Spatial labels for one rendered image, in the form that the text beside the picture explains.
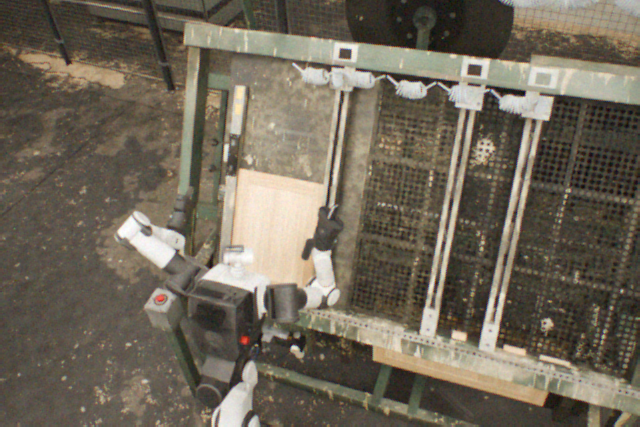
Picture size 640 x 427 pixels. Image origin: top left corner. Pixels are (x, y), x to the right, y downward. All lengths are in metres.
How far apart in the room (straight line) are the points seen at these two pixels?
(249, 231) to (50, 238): 2.36
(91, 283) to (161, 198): 0.90
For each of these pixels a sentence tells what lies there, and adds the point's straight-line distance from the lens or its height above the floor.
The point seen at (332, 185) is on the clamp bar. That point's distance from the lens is 2.52.
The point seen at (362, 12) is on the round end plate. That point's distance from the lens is 2.93.
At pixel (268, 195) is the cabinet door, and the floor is 1.28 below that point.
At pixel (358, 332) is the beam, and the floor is 0.84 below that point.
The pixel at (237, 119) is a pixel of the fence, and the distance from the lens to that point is 2.68.
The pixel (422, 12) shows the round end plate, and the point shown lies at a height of 1.89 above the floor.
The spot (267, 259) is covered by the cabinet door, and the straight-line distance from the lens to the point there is 2.77.
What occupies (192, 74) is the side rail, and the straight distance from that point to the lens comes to 2.77.
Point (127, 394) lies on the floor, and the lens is 3.76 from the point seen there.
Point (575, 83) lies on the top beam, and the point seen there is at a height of 1.91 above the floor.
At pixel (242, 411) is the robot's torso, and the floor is 0.74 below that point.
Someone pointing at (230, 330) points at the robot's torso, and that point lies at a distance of 2.19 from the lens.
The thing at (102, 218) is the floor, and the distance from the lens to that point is 4.79.
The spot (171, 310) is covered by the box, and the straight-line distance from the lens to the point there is 2.85.
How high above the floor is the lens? 3.12
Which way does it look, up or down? 43 degrees down
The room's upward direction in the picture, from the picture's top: 4 degrees counter-clockwise
